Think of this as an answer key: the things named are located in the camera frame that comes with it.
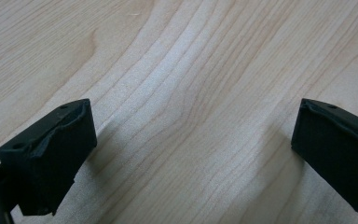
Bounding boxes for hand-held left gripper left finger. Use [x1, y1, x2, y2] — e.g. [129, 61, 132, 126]
[0, 98, 98, 217]

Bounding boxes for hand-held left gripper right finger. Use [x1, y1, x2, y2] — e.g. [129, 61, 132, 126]
[291, 98, 358, 216]

